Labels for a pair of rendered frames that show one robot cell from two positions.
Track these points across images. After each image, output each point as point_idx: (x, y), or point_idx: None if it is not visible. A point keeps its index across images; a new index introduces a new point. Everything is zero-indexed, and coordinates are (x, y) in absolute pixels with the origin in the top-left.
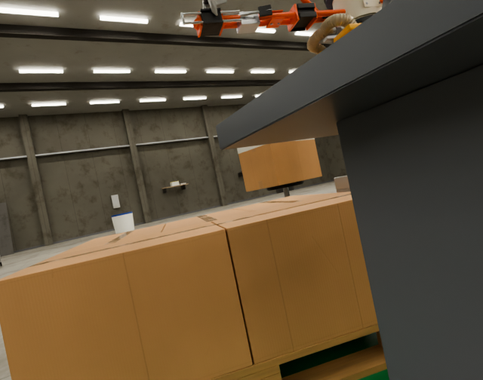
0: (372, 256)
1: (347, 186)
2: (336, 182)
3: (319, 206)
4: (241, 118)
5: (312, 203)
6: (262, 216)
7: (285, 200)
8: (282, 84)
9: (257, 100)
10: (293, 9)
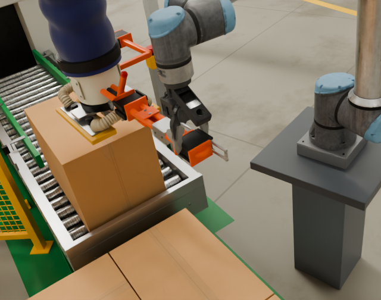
0: (346, 212)
1: (93, 245)
2: (70, 253)
3: (219, 246)
4: (374, 193)
5: (182, 258)
6: (222, 285)
7: None
8: None
9: (379, 184)
10: (144, 101)
